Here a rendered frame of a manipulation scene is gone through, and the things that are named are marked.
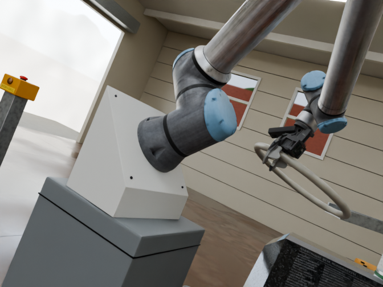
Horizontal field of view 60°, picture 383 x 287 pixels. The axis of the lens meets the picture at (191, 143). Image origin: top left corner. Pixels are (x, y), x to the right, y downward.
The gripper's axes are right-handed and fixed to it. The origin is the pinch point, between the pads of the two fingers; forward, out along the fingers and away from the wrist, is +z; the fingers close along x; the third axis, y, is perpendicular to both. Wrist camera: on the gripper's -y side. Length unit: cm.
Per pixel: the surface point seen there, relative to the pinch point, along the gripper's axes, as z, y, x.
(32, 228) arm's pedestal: 65, -8, -54
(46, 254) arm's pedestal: 66, 1, -50
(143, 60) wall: -116, -827, 283
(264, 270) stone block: 35, 1, 47
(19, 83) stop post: 43, -88, -67
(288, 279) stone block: 31, 11, 50
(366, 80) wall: -372, -355, 501
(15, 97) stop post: 49, -90, -64
